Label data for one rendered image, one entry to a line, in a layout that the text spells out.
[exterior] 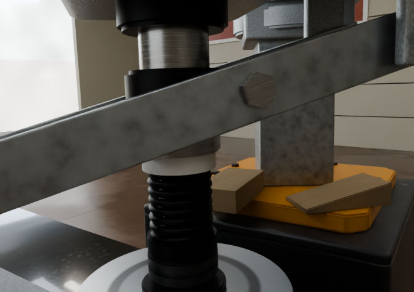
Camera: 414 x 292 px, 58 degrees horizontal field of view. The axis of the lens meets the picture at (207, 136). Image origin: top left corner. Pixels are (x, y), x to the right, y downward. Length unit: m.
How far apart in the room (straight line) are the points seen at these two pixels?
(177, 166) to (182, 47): 0.10
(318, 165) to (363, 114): 5.35
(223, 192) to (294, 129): 0.29
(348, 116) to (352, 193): 5.58
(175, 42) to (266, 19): 0.63
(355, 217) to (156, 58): 0.60
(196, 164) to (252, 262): 0.16
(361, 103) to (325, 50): 6.00
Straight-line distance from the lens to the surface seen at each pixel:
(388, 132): 6.26
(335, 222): 0.82
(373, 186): 0.87
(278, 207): 0.86
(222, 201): 0.79
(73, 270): 0.52
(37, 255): 0.59
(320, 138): 0.99
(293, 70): 0.32
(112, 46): 9.14
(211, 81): 0.29
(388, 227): 0.89
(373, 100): 6.28
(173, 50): 0.32
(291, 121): 0.97
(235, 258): 0.45
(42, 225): 0.70
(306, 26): 0.49
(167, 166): 0.32
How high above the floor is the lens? 1.05
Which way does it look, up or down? 8 degrees down
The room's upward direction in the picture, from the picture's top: 2 degrees counter-clockwise
